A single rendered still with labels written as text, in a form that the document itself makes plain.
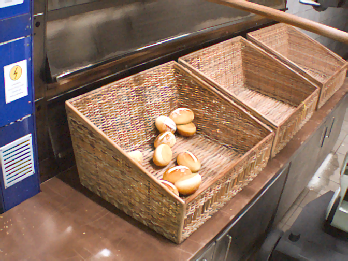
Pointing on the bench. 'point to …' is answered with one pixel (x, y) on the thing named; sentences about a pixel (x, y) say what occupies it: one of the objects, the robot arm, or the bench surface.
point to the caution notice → (15, 81)
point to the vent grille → (17, 160)
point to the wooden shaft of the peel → (318, 28)
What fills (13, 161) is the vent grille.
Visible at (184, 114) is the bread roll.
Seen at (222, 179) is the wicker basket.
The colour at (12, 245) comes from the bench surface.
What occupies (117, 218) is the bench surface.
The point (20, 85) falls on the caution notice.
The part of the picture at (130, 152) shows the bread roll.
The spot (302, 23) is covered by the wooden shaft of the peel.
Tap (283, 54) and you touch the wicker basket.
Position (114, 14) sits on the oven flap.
